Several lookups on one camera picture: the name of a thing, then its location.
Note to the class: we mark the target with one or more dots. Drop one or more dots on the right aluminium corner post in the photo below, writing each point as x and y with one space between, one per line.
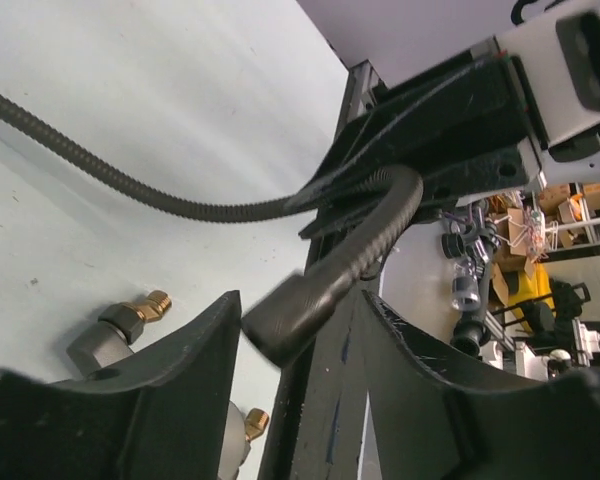
358 102

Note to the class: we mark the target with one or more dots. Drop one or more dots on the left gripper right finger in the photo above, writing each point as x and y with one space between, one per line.
441 414

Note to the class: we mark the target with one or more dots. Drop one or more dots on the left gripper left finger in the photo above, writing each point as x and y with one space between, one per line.
158 414

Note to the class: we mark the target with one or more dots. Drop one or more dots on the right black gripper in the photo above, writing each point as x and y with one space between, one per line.
487 138

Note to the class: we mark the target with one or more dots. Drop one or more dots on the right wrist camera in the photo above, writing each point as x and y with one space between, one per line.
559 51

